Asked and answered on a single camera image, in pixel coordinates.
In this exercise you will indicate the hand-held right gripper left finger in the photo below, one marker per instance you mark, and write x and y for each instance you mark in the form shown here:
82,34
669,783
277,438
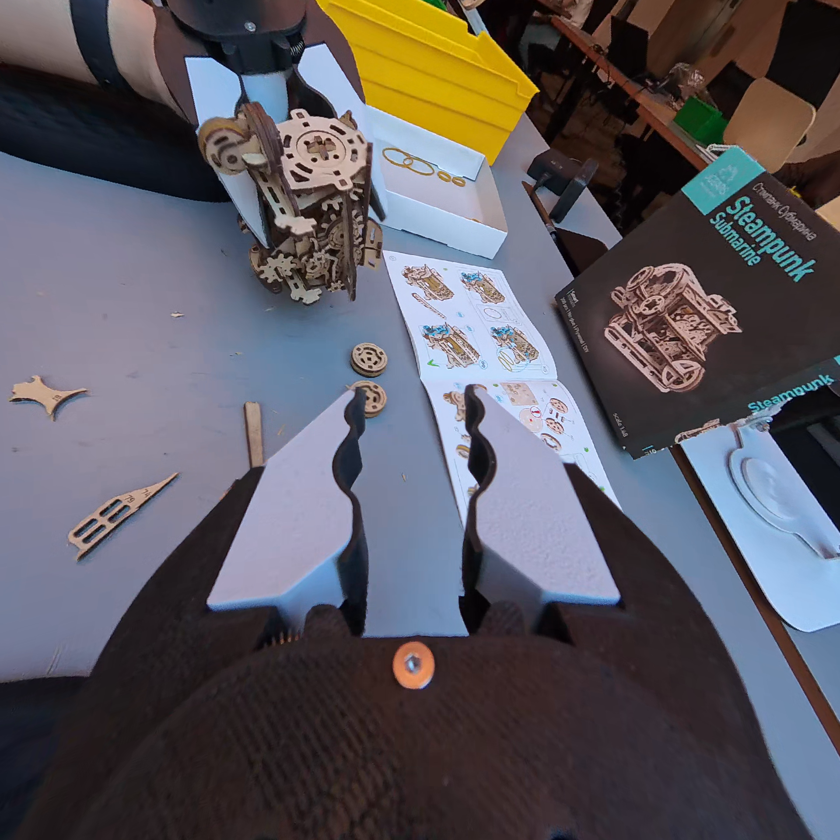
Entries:
282,525

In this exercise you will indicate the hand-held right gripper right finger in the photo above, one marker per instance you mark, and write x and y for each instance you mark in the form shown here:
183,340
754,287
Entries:
538,525

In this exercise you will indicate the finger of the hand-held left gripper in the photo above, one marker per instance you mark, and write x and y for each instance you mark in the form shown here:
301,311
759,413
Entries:
328,72
210,92

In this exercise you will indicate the wooden mechanical submarine model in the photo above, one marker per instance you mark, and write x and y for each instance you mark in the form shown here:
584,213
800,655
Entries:
315,151

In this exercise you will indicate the person's left forearm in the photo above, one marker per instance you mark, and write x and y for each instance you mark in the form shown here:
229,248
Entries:
33,33

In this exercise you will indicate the black model kit box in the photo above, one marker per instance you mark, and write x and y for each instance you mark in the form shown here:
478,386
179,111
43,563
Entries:
656,394

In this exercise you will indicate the person's left hand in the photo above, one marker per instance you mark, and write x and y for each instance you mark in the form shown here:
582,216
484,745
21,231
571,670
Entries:
138,46

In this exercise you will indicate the short wooden stick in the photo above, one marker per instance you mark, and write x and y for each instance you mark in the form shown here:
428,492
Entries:
253,433

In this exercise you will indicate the yellow plastic bin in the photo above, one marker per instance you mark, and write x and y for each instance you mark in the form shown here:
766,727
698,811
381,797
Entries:
426,72

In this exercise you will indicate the large yellow rubber band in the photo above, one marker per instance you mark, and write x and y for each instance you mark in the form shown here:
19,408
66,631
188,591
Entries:
384,157
433,167

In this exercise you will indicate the black wristband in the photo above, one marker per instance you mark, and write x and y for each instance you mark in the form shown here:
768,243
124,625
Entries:
98,46

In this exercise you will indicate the black padded mat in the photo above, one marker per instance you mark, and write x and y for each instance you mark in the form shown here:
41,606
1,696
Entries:
98,144

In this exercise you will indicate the round wooden wheel disc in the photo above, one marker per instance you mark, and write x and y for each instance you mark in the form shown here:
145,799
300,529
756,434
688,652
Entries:
369,359
375,399

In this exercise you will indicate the white cardboard box tray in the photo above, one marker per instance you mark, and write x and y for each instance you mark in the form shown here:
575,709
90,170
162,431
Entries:
426,203

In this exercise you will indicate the slotted wooden wedge piece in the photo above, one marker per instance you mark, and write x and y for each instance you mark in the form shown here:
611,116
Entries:
98,528

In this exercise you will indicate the printed instruction booklet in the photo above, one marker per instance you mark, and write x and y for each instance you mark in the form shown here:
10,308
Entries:
459,315

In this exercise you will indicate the black adapter box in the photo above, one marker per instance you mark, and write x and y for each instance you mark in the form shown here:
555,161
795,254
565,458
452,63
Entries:
558,172

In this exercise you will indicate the dark pen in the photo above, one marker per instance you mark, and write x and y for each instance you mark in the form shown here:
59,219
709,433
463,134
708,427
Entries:
541,213

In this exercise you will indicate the star-shaped wooden offcut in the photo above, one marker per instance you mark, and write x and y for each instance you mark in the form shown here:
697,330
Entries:
43,392

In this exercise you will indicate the long wooden desk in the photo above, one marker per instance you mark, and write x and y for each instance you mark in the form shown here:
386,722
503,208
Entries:
656,108

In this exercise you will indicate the small green plastic bin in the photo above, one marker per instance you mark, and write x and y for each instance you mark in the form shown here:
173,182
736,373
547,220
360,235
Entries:
699,121

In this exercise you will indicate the beige chair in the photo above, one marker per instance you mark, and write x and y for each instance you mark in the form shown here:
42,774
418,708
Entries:
771,134

